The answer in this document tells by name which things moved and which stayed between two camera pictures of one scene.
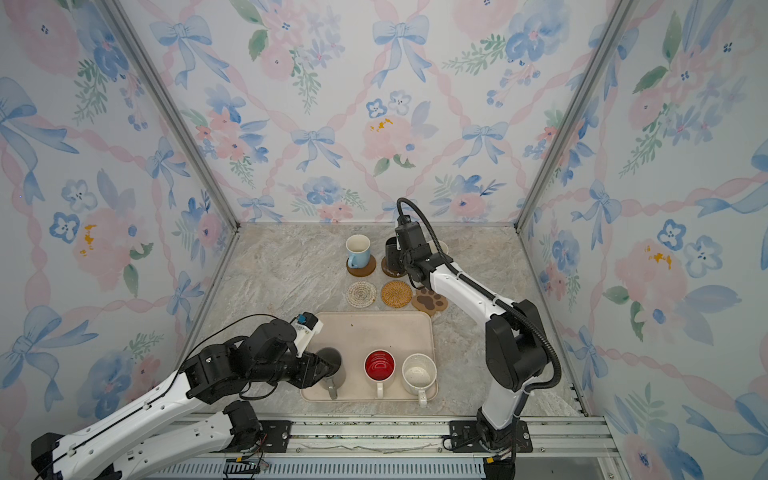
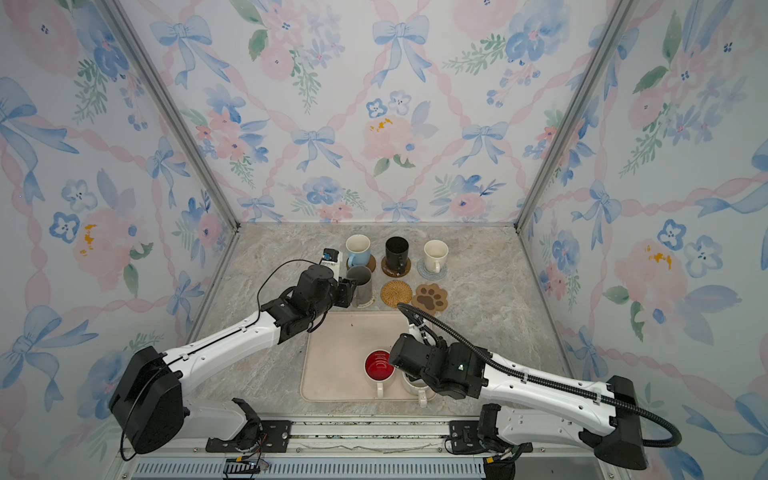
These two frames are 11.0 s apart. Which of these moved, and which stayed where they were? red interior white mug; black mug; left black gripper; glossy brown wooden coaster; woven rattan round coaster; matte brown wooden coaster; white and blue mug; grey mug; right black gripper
Moved: right black gripper; grey mug; left black gripper
Stayed: woven rattan round coaster; white and blue mug; red interior white mug; matte brown wooden coaster; glossy brown wooden coaster; black mug
